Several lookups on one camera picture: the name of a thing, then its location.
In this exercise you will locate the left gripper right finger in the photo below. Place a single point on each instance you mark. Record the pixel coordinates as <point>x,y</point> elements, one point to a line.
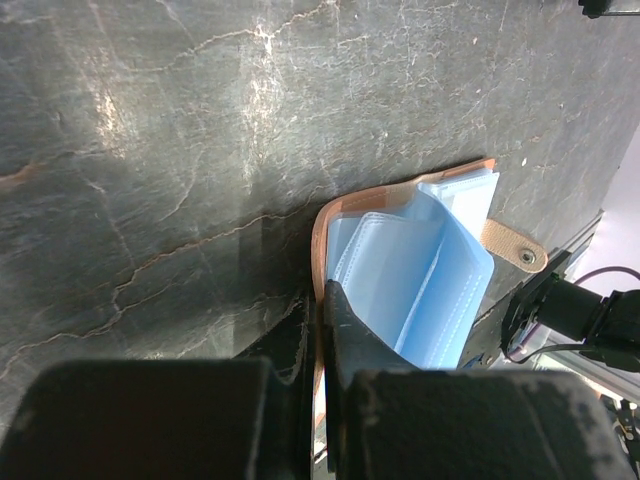
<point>389,420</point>

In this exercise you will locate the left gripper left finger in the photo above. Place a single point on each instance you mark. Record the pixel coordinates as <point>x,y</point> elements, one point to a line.
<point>247,417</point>

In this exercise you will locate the brown leather card holder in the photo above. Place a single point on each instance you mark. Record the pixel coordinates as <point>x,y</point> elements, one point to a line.
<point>415,258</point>

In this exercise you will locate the black plastic bin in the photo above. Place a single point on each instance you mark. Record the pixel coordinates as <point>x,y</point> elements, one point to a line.
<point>595,9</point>

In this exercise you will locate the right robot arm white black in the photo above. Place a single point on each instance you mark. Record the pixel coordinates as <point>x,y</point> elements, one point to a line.
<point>604,329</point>

